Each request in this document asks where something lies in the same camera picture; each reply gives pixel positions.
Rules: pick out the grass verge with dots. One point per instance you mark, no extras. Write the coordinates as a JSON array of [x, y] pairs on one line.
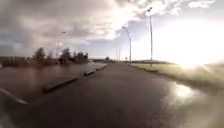
[[186, 71]]

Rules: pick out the dark wet asphalt path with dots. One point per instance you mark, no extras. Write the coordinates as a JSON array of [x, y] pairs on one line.
[[110, 100]]

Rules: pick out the row of low bushes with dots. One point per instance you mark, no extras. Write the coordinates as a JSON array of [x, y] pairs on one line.
[[13, 62]]

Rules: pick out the lamp pole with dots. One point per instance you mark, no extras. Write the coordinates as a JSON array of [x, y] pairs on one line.
[[57, 46], [130, 46], [151, 36]]

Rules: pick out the row of concrete kerb blocks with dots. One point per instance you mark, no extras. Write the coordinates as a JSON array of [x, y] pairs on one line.
[[58, 85]]

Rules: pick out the row of trees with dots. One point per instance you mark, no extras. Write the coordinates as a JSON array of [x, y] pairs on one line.
[[65, 56]]

